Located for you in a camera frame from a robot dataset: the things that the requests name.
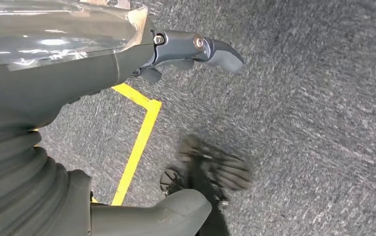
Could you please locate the yellow floor tape square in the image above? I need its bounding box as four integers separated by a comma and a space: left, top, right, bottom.
31, 83, 162, 207

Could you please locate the black left robot leg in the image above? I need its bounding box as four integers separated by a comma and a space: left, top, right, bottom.
159, 135, 254, 236

